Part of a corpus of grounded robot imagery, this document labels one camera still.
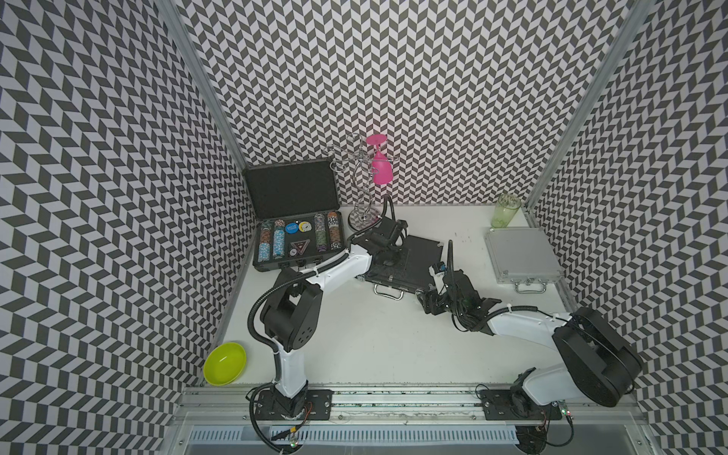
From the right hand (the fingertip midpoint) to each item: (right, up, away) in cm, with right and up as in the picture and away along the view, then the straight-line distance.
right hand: (428, 297), depth 90 cm
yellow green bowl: (-59, -16, -12) cm, 63 cm away
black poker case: (-46, +25, +15) cm, 54 cm away
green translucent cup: (+30, +29, +12) cm, 43 cm away
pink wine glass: (-15, +44, +15) cm, 49 cm away
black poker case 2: (-7, +11, -11) cm, 17 cm away
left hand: (-8, +12, 0) cm, 14 cm away
